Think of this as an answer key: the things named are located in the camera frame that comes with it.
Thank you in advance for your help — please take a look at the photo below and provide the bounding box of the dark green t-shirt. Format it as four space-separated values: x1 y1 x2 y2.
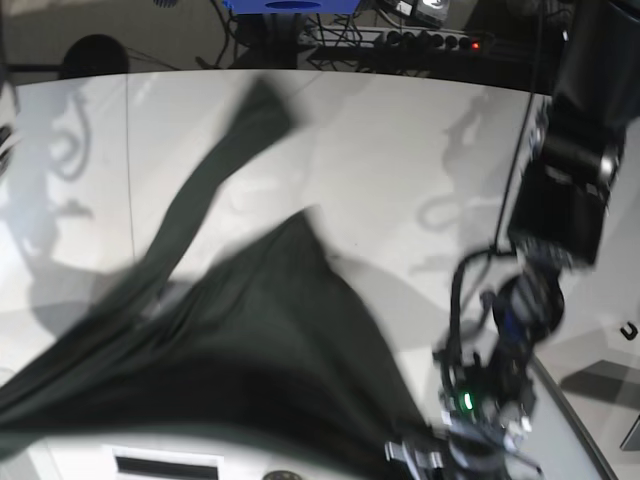
1 76 428 479

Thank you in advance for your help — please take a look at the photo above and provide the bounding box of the black U-shaped clip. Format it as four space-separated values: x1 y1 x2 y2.
619 322 639 341

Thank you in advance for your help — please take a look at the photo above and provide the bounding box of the blue plastic bin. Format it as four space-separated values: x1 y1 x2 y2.
223 0 360 15

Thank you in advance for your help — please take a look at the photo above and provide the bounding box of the black round dotted object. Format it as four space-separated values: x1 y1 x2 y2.
262 470 302 480

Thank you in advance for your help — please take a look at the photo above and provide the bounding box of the white tray with black slot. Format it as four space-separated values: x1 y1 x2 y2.
103 444 224 480

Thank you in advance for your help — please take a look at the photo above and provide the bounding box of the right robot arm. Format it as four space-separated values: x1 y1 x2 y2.
0 1 20 178

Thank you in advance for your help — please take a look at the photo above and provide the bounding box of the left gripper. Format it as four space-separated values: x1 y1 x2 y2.
384 399 543 479

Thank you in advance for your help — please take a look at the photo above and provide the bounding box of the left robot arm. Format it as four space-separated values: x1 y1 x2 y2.
385 1 639 479

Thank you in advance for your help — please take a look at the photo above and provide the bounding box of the white power strip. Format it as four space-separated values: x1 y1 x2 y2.
299 25 483 53

